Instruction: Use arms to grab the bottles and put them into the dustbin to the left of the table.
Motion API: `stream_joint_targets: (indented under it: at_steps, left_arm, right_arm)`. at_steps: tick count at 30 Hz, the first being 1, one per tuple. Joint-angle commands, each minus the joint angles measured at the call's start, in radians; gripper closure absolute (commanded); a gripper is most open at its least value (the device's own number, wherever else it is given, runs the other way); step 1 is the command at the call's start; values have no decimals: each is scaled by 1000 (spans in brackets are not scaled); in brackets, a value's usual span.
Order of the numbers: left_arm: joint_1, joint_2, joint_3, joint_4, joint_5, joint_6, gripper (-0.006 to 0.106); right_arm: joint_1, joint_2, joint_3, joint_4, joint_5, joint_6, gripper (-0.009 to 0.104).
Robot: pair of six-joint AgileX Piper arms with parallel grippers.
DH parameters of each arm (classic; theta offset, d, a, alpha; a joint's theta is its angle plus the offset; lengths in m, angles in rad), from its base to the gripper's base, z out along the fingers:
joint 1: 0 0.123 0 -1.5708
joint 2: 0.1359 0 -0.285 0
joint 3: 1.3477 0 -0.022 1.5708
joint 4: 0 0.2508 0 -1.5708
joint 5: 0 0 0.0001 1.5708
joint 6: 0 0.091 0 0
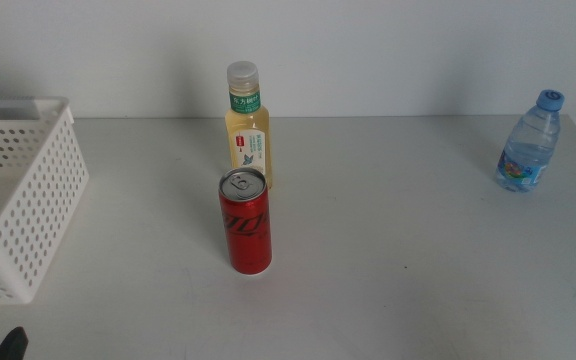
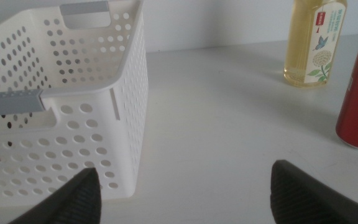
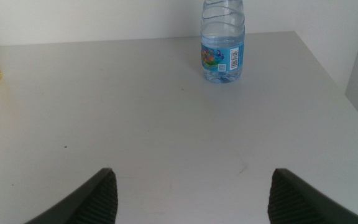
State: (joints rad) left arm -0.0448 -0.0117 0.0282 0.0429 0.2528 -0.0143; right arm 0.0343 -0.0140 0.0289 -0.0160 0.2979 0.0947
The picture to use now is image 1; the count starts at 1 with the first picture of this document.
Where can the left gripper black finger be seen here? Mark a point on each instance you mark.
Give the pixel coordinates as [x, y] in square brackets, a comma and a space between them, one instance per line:
[13, 347]

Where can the white perforated plastic basket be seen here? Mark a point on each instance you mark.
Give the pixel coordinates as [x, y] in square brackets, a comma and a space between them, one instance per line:
[53, 104]

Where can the yellow tea bottle green label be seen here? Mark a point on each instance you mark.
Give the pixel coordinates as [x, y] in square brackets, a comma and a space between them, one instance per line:
[248, 125]

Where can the clear water bottle blue cap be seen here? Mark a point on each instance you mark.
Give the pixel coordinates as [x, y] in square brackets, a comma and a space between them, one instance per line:
[528, 150]

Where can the red soda can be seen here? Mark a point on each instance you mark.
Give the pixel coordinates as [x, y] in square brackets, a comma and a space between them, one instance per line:
[245, 240]

